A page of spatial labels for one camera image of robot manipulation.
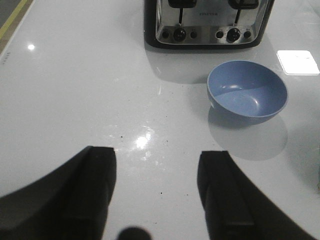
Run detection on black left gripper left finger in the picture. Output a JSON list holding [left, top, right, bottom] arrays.
[[0, 146, 117, 240]]

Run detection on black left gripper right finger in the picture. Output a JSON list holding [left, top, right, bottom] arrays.
[[197, 151, 313, 240]]

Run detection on blue bowl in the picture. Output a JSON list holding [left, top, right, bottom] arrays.
[[206, 60, 289, 126]]

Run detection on black and chrome toaster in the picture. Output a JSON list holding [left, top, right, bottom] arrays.
[[143, 0, 274, 50]]

